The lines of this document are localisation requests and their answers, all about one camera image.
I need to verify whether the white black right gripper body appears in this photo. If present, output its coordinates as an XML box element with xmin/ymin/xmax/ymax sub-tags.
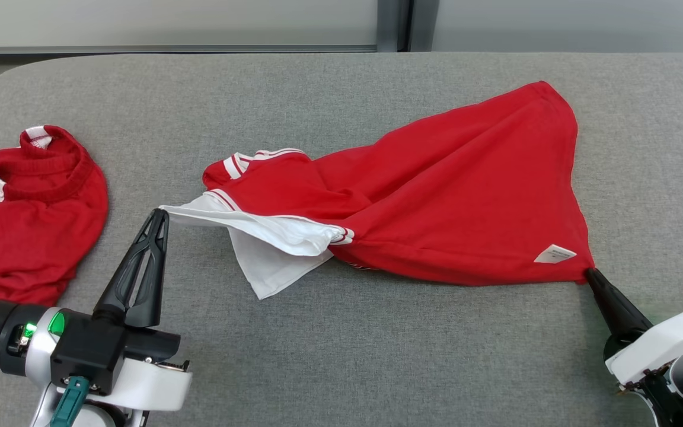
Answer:
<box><xmin>604</xmin><ymin>311</ymin><xmax>683</xmax><ymax>427</ymax></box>

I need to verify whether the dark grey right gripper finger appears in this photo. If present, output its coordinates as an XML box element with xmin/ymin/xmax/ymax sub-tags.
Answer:
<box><xmin>586</xmin><ymin>268</ymin><xmax>654</xmax><ymax>340</ymax></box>
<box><xmin>584</xmin><ymin>269</ymin><xmax>634</xmax><ymax>356</ymax></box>

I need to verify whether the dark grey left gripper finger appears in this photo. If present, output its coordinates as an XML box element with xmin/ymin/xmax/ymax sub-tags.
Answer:
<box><xmin>92</xmin><ymin>208</ymin><xmax>162</xmax><ymax>327</ymax></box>
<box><xmin>133</xmin><ymin>209</ymin><xmax>170</xmax><ymax>329</ymax></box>

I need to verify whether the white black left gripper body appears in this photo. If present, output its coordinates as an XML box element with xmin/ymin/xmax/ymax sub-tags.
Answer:
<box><xmin>30</xmin><ymin>325</ymin><xmax>193</xmax><ymax>427</ymax></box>

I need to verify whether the red jersey with ribbed collar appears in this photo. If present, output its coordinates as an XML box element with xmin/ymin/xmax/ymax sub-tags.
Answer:
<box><xmin>0</xmin><ymin>125</ymin><xmax>109</xmax><ymax>337</ymax></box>

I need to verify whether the red jersey with paper tag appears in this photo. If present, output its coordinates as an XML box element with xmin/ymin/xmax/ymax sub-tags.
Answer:
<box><xmin>159</xmin><ymin>81</ymin><xmax>596</xmax><ymax>300</ymax></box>

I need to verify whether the grey wall baseboard strip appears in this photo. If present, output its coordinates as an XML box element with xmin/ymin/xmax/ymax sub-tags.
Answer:
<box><xmin>0</xmin><ymin>44</ymin><xmax>378</xmax><ymax>55</ymax></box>

